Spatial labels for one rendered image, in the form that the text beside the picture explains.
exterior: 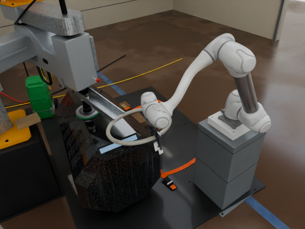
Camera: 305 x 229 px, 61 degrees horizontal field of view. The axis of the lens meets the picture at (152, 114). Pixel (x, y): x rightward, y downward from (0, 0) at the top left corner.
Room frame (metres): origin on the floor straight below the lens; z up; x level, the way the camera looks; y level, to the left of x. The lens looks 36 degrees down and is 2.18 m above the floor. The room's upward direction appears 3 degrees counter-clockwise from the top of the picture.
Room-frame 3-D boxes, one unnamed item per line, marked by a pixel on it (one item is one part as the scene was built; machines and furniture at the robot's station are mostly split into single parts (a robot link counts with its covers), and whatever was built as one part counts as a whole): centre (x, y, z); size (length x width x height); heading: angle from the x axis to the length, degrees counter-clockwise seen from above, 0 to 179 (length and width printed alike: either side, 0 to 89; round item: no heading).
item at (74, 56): (2.00, 0.65, 1.32); 0.36 x 0.22 x 0.45; 47
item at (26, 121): (1.89, 1.13, 0.81); 0.20 x 0.10 x 0.05; 125
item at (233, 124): (1.69, -0.65, 0.89); 0.22 x 0.18 x 0.06; 33
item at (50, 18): (2.18, 0.84, 1.62); 0.96 x 0.25 x 0.17; 47
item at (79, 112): (1.94, 0.59, 0.85); 0.21 x 0.21 x 0.01
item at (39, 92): (3.18, 1.58, 0.43); 0.35 x 0.35 x 0.87; 12
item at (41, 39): (2.22, 0.86, 1.31); 0.74 x 0.23 x 0.49; 47
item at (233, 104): (1.66, -0.67, 1.03); 0.18 x 0.16 x 0.22; 23
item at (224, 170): (1.68, -0.66, 0.40); 0.50 x 0.50 x 0.80; 33
